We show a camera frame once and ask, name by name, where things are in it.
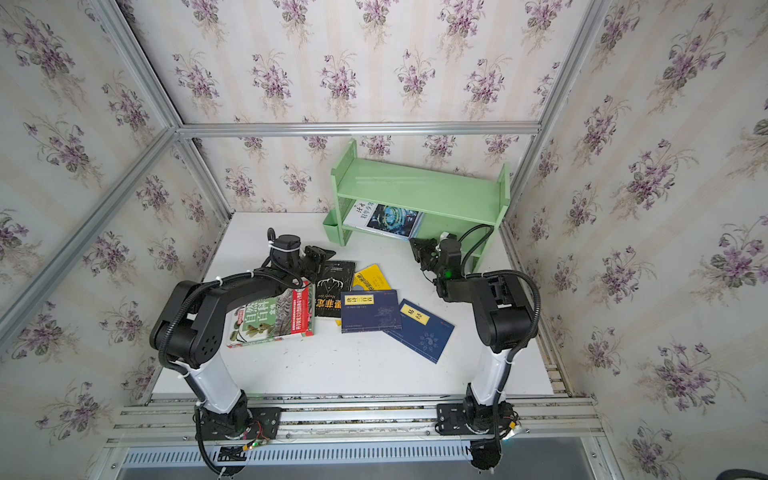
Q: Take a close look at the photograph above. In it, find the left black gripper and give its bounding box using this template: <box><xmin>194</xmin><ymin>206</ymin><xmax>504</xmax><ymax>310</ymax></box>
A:
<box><xmin>288</xmin><ymin>245</ymin><xmax>335</xmax><ymax>283</ymax></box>

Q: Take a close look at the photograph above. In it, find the white blue swirl magazine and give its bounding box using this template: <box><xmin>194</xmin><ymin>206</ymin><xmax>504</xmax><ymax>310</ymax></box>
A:
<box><xmin>343</xmin><ymin>201</ymin><xmax>424</xmax><ymax>240</ymax></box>

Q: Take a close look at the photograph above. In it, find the green red plant book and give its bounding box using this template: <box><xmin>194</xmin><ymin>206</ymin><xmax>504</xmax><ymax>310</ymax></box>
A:
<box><xmin>224</xmin><ymin>280</ymin><xmax>315</xmax><ymax>348</ymax></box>

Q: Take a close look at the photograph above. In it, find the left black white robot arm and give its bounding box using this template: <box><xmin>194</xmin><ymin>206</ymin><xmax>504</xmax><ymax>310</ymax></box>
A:
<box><xmin>149</xmin><ymin>228</ymin><xmax>336</xmax><ymax>415</ymax></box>

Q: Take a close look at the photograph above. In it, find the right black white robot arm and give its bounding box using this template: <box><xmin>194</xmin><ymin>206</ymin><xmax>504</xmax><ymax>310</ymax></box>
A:
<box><xmin>409</xmin><ymin>224</ymin><xmax>541</xmax><ymax>434</ymax></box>

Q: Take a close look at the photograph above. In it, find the black book gold title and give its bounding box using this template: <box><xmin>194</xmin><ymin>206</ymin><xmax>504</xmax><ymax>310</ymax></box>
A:
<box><xmin>315</xmin><ymin>260</ymin><xmax>356</xmax><ymax>320</ymax></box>

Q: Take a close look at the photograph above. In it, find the yellow cartoon book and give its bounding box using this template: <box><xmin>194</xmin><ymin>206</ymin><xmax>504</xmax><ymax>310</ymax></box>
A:
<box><xmin>337</xmin><ymin>264</ymin><xmax>391</xmax><ymax>333</ymax></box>

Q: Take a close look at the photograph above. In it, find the green wooden bookshelf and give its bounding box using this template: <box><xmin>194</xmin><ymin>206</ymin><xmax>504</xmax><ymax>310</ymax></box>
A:
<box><xmin>323</xmin><ymin>139</ymin><xmax>510</xmax><ymax>246</ymax></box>

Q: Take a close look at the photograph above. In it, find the dark blue hardcover book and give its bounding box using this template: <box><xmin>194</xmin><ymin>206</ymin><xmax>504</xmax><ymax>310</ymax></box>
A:
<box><xmin>341</xmin><ymin>290</ymin><xmax>402</xmax><ymax>334</ymax></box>

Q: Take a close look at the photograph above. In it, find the blue thin booklet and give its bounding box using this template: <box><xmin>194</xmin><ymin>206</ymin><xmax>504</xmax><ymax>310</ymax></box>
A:
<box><xmin>385</xmin><ymin>300</ymin><xmax>454</xmax><ymax>364</ymax></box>

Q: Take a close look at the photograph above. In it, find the aluminium frame horizontal bar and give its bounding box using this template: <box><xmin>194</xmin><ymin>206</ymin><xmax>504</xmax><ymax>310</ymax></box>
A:
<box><xmin>176</xmin><ymin>121</ymin><xmax>541</xmax><ymax>138</ymax></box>

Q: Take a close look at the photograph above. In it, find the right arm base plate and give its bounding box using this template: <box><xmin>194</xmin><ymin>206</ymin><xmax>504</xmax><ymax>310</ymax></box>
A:
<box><xmin>435</xmin><ymin>403</ymin><xmax>477</xmax><ymax>436</ymax></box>

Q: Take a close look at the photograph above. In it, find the aluminium mounting rail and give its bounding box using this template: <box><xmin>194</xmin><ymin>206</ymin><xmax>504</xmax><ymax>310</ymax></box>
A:
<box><xmin>107</xmin><ymin>395</ymin><xmax>606</xmax><ymax>447</ymax></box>

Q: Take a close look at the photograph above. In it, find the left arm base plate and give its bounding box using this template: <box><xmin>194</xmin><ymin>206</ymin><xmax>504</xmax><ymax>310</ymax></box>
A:
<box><xmin>193</xmin><ymin>407</ymin><xmax>283</xmax><ymax>442</ymax></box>

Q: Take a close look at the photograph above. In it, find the white slotted cable duct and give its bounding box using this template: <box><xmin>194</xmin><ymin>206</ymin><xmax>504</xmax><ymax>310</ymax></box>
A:
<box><xmin>122</xmin><ymin>440</ymin><xmax>471</xmax><ymax>469</ymax></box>

